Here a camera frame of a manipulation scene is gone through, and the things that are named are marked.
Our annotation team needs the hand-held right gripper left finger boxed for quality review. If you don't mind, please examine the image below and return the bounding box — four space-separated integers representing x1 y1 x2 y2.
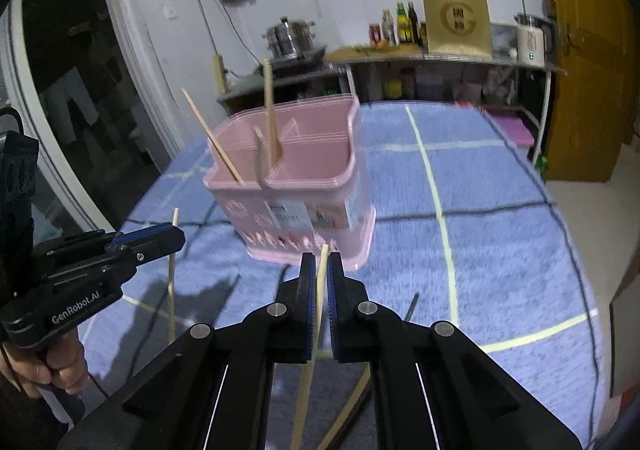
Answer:
57 253 318 450

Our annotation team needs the white-framed glass door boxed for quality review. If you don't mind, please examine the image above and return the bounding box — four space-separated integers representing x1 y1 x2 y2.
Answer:
0 0 186 241

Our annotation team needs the beige power strip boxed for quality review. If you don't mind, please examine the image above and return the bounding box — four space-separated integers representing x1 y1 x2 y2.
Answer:
212 54 227 96

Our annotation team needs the person's left hand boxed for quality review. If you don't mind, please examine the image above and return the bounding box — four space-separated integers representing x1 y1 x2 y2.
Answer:
0 329 91 399

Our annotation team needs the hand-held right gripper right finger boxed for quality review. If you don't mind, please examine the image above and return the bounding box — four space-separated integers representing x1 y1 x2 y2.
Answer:
326 251 583 450

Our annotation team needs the yellow wooden door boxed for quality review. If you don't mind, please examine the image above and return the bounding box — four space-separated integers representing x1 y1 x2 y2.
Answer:
530 0 633 183

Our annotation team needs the dark sauce bottle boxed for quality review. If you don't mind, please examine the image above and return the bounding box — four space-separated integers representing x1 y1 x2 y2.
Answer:
407 0 421 45

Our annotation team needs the metal kitchen table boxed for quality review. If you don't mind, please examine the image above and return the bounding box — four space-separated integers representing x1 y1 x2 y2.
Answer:
217 45 568 166

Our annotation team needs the blue checked tablecloth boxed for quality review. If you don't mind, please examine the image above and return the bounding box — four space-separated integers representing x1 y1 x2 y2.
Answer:
80 100 608 450

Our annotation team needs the pink plastic item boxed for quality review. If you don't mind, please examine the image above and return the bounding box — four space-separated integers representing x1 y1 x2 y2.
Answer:
482 108 533 146

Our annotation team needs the metal door handle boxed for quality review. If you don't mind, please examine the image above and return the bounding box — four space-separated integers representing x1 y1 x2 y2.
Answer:
557 23 586 56

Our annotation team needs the pink plastic utensil basket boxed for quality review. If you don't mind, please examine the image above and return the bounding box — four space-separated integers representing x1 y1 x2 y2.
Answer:
202 97 377 271

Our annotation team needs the white electric kettle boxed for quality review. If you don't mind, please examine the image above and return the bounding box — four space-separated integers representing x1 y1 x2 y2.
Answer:
514 14 557 66

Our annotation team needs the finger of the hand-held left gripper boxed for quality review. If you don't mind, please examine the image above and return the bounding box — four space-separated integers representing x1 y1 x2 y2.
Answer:
37 223 176 277
94 227 186 289

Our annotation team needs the pale bamboo chopstick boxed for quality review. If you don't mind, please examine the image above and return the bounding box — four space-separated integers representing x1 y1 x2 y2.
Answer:
316 376 371 450
181 88 246 184
262 58 282 167
167 208 180 343
290 243 331 450

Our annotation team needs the steel steamer pot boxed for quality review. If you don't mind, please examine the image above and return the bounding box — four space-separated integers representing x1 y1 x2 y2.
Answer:
262 16 317 60

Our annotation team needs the gold gift box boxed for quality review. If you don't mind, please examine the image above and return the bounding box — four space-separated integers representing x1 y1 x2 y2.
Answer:
421 0 493 56

